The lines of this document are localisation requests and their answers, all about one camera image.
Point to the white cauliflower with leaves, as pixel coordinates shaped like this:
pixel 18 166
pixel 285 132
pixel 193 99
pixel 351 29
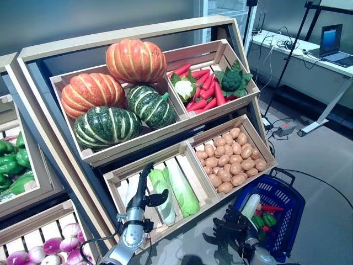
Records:
pixel 184 87

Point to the wooden green pepper crate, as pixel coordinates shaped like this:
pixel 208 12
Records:
pixel 44 176

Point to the large green napa cabbage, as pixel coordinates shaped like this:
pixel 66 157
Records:
pixel 183 190

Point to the wooden onion crate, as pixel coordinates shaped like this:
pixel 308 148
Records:
pixel 41 218

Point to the wooden potato crate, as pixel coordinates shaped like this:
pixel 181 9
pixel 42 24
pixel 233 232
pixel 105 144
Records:
pixel 262 143

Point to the small green bell pepper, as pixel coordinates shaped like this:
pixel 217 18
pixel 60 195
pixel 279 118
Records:
pixel 269 219
pixel 258 222

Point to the black tripod stand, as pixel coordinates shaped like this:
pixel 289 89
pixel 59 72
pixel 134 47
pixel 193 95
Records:
pixel 286 63

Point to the long red chili pepper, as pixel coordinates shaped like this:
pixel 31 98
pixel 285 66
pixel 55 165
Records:
pixel 273 208

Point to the red carrot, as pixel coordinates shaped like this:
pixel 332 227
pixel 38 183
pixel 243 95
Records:
pixel 219 94
pixel 208 82
pixel 197 105
pixel 211 103
pixel 200 74
pixel 203 79
pixel 181 70
pixel 207 93

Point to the thin black light stand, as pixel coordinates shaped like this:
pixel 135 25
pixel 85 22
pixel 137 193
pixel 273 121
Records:
pixel 249 16

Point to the green broccoli with leaves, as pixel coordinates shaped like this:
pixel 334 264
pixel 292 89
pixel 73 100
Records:
pixel 231 80

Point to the pale green napa cabbage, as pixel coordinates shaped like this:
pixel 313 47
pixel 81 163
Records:
pixel 162 198

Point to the small green striped pumpkin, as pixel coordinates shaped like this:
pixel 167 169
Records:
pixel 151 106

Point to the glass door refrigerator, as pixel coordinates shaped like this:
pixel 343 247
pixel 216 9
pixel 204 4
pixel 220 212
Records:
pixel 220 16

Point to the white desk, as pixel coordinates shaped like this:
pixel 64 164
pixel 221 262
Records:
pixel 303 74

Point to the grey power strip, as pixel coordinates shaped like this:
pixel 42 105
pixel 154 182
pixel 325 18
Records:
pixel 286 129

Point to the brown potato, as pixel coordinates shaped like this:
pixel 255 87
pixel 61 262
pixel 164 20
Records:
pixel 219 151
pixel 235 168
pixel 255 154
pixel 211 162
pixel 246 152
pixel 227 138
pixel 235 159
pixel 219 142
pixel 201 154
pixel 238 179
pixel 236 148
pixel 214 181
pixel 223 160
pixel 248 164
pixel 208 170
pixel 251 172
pixel 242 138
pixel 224 175
pixel 235 132
pixel 209 150
pixel 260 165
pixel 225 188
pixel 228 150

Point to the wooden cabbage crate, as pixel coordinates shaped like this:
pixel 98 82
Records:
pixel 190 165

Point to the white green napa cabbage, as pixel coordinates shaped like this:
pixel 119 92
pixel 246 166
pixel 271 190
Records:
pixel 251 205

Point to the round orange pumpkin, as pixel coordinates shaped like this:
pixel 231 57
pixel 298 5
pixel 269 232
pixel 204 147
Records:
pixel 135 60

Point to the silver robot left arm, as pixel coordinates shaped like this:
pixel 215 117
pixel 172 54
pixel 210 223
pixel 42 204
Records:
pixel 131 238

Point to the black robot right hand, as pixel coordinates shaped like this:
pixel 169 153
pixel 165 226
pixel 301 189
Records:
pixel 238 227

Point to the purple white onion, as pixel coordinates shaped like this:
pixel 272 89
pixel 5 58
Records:
pixel 75 257
pixel 52 246
pixel 71 230
pixel 69 244
pixel 36 254
pixel 51 260
pixel 17 258

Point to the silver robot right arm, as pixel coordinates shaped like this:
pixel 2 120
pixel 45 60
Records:
pixel 262 258

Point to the wooden carrot crate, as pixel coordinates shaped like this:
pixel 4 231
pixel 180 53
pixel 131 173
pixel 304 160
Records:
pixel 193 53

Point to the flat orange pumpkin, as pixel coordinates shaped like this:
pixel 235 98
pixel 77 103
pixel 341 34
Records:
pixel 91 92

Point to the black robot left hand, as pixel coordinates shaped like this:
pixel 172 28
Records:
pixel 140 198

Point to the blue plastic shopping basket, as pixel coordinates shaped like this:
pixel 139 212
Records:
pixel 289 198

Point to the large green striped pumpkin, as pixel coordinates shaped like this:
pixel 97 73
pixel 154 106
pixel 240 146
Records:
pixel 107 127

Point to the wooden pumpkin crate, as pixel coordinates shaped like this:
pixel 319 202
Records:
pixel 138 140

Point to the open grey laptop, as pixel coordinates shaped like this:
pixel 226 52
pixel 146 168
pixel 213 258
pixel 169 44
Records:
pixel 332 41

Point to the black router with antennas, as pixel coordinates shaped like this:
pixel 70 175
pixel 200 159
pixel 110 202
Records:
pixel 257 29

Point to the large wooden display stand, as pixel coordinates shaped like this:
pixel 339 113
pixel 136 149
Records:
pixel 110 36

